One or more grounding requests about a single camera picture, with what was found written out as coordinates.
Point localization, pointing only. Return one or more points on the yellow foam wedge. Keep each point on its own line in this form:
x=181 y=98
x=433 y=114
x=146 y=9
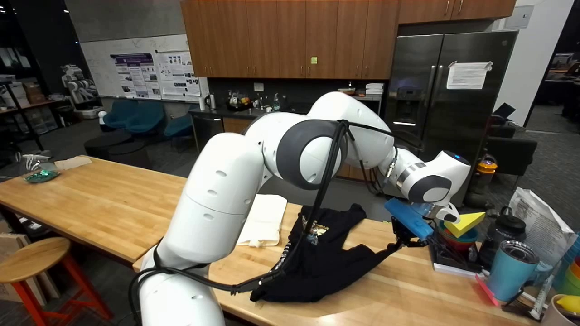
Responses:
x=464 y=223

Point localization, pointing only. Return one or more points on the wooden stool red legs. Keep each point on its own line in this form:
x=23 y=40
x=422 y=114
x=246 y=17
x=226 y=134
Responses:
x=38 y=257

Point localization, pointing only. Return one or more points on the black shirt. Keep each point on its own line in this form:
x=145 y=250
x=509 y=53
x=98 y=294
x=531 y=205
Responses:
x=320 y=265

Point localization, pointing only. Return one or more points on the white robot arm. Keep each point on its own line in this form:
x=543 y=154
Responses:
x=304 y=151

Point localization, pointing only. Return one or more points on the stacked colourful cups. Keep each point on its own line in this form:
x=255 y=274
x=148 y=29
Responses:
x=462 y=247

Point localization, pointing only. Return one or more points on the teal armchair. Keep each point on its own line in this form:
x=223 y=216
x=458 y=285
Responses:
x=145 y=118

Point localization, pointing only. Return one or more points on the plastic bag with green item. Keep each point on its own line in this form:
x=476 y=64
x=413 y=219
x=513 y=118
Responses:
x=38 y=169

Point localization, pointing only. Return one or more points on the white mug yellow item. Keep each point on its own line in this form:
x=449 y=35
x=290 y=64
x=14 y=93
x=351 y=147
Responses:
x=563 y=310

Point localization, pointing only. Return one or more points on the white folded cloth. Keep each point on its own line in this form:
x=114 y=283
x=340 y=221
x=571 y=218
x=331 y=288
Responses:
x=262 y=221

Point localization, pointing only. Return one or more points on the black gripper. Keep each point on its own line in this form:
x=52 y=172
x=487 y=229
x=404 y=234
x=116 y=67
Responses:
x=406 y=236

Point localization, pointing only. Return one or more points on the black water bottle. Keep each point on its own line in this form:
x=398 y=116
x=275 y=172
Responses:
x=504 y=227

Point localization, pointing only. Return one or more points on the white paper on refrigerator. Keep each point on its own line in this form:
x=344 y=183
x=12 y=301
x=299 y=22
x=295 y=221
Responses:
x=467 y=75

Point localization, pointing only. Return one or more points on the stainless steel refrigerator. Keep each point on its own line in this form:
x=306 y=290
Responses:
x=422 y=113

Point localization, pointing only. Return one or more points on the white plastic bag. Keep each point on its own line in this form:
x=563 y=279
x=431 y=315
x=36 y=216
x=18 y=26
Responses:
x=545 y=232

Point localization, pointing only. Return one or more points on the wall poster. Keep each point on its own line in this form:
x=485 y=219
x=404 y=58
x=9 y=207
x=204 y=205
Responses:
x=159 y=75

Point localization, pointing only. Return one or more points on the teal tumbler cup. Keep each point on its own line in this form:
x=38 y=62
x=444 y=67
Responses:
x=513 y=265

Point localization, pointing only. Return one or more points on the wooden upper cabinets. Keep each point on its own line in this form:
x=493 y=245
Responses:
x=311 y=38

